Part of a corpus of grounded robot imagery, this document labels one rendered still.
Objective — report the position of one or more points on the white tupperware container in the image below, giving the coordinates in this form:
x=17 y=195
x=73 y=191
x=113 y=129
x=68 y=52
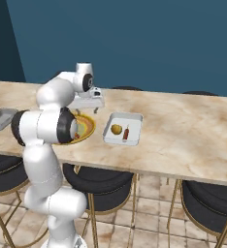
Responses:
x=123 y=129

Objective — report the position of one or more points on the red food on plate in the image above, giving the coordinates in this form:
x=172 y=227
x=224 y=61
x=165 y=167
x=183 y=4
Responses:
x=76 y=135

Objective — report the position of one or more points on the black stool with gold legs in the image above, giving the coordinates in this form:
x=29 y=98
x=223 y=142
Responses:
x=4 y=176
x=210 y=203
x=97 y=187

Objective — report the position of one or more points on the red-brown cooked food piece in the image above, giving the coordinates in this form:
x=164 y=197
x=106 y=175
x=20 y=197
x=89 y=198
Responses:
x=126 y=133

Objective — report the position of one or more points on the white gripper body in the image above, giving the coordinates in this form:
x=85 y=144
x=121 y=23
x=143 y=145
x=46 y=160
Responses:
x=87 y=102

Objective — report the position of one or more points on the yellow large plate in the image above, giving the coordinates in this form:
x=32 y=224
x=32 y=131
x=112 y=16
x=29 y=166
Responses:
x=86 y=128

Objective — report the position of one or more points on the yellow bell pepper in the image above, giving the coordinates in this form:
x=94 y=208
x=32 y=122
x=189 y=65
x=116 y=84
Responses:
x=116 y=129

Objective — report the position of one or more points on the grey tupperware container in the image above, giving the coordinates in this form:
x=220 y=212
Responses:
x=0 y=118

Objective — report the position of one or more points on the black stool behind table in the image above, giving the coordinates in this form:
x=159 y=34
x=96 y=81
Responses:
x=200 y=93
x=126 y=87

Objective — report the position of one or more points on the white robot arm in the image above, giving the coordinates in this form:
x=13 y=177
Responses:
x=42 y=151

